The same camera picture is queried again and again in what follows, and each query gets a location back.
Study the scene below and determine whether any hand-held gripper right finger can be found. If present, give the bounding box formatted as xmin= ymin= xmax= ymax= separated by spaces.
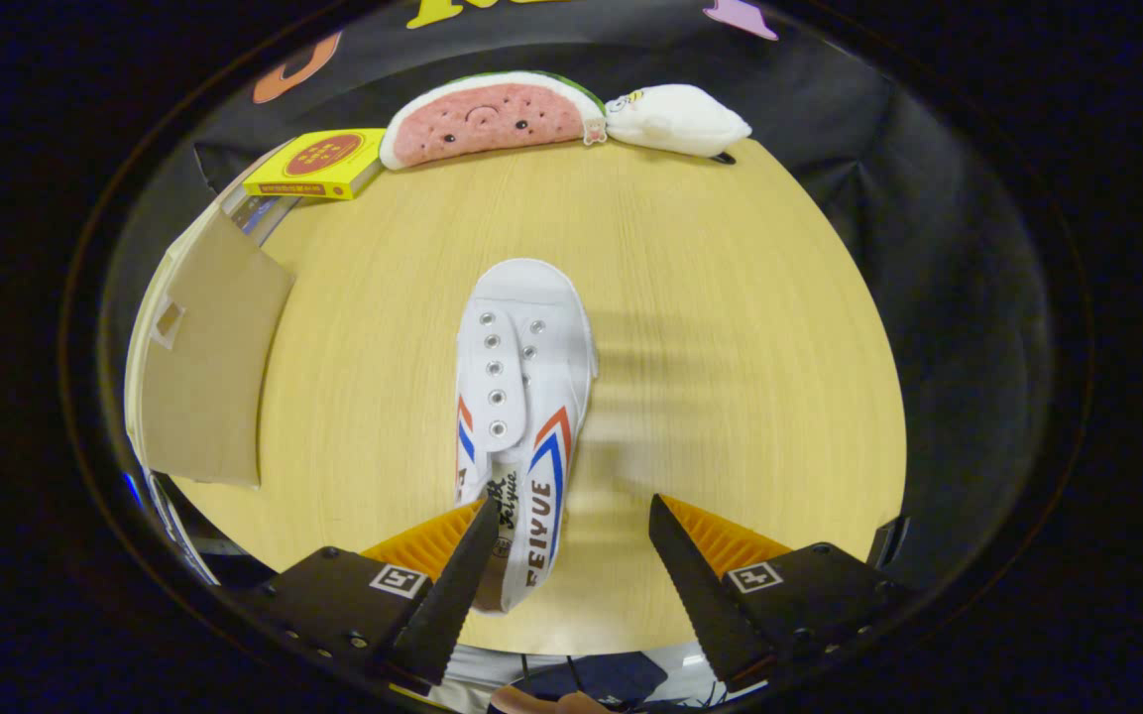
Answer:
xmin=647 ymin=493 xmax=914 ymax=687

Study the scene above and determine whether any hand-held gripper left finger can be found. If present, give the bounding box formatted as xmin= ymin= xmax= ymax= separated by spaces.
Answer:
xmin=232 ymin=498 xmax=503 ymax=689

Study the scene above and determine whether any white canvas shoe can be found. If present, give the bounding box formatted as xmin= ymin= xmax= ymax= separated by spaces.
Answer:
xmin=452 ymin=258 xmax=600 ymax=615

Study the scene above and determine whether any beige fabric storage box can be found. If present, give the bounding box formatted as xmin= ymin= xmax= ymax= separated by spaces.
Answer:
xmin=124 ymin=203 xmax=296 ymax=490

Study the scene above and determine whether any person's clothing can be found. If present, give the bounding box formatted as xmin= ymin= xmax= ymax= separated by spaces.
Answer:
xmin=427 ymin=640 xmax=743 ymax=713

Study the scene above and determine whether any black backdrop cloth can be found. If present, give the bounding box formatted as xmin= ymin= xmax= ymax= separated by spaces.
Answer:
xmin=100 ymin=0 xmax=1056 ymax=586

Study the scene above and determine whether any blue book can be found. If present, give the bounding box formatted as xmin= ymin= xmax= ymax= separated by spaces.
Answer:
xmin=227 ymin=192 xmax=300 ymax=245

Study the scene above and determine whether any yellow book with red circle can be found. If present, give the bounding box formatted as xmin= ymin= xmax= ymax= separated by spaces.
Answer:
xmin=242 ymin=127 xmax=390 ymax=202

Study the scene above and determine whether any white plush toy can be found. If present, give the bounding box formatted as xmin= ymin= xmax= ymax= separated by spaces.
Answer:
xmin=604 ymin=83 xmax=753 ymax=166

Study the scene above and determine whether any watermelon slice plush toy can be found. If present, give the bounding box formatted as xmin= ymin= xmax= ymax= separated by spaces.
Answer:
xmin=378 ymin=69 xmax=610 ymax=172

